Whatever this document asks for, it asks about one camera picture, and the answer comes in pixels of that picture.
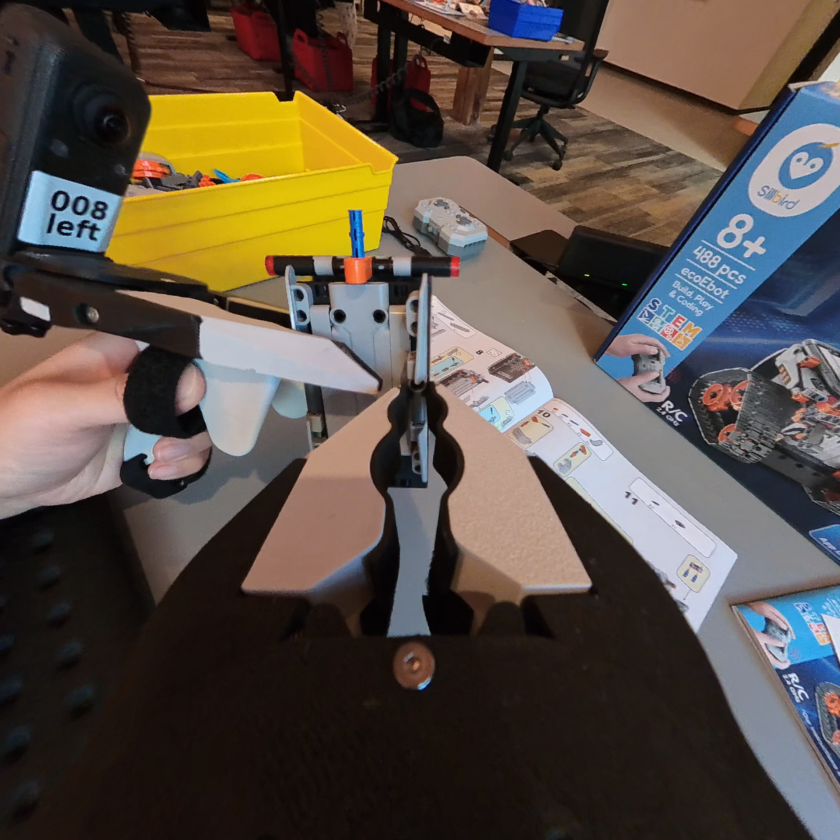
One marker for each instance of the open instruction booklet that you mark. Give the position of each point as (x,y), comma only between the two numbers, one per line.
(590,479)

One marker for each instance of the grey desk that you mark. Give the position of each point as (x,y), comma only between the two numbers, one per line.
(571,367)

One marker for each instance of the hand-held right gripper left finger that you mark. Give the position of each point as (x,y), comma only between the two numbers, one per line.
(315,525)

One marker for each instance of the wooden table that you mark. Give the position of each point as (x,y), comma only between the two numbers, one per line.
(459,29)

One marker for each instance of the yellow plastic bin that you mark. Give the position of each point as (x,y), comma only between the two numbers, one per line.
(262,223)

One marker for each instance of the black perforated panel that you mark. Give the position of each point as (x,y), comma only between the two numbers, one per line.
(59,656)

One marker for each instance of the grey remote controller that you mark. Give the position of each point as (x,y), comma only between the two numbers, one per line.
(449,226)

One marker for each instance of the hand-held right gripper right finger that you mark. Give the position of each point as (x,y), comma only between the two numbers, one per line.
(518,525)

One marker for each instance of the person's left hand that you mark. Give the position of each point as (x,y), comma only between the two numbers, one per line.
(59,426)

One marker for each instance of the black box with green light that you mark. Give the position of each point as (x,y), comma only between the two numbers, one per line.
(610,269)

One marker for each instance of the black office chair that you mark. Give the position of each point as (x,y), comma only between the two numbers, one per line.
(551,85)

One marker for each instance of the grey brick robot model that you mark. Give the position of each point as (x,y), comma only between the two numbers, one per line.
(354,308)

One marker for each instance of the blue printed manual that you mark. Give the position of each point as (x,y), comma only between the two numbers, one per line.
(787,689)

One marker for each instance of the light grey building beam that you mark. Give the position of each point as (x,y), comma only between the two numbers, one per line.
(420,341)

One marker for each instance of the black bag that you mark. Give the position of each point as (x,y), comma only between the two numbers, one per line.
(420,118)

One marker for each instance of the blue storage bin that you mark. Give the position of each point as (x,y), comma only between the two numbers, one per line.
(525,18)

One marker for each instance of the pile of building pieces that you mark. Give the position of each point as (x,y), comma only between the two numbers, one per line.
(190,177)

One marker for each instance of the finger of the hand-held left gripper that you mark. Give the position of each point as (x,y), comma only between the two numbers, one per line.
(275,348)

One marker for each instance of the blue robot kit box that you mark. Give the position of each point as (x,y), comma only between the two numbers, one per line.
(754,295)

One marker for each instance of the red bag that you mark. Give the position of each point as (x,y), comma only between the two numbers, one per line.
(256,33)
(321,62)
(413,75)

